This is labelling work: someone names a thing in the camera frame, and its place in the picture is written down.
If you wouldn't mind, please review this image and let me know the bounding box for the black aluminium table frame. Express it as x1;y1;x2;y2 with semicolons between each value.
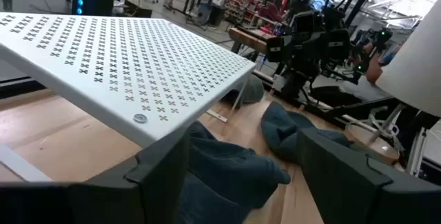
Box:
263;70;402;128

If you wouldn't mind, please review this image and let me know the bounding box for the blue denim cap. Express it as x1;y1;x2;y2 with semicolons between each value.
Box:
260;101;352;165
177;120;292;224

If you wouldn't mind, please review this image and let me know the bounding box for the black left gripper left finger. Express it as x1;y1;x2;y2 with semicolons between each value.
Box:
67;130;190;224

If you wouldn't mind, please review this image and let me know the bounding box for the white shade wooden base lamp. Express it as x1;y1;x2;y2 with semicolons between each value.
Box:
344;0;441;165

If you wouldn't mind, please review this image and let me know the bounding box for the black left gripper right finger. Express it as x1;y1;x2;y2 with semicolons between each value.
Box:
298;127;441;224

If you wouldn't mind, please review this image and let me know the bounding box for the wooden top metal leg table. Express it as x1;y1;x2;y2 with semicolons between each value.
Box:
228;26;277;55

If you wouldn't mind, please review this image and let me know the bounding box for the white perforated metal rack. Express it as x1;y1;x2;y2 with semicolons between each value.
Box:
0;12;258;183

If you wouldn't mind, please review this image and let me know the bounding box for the red parts shelf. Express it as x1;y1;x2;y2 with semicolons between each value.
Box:
225;0;292;34

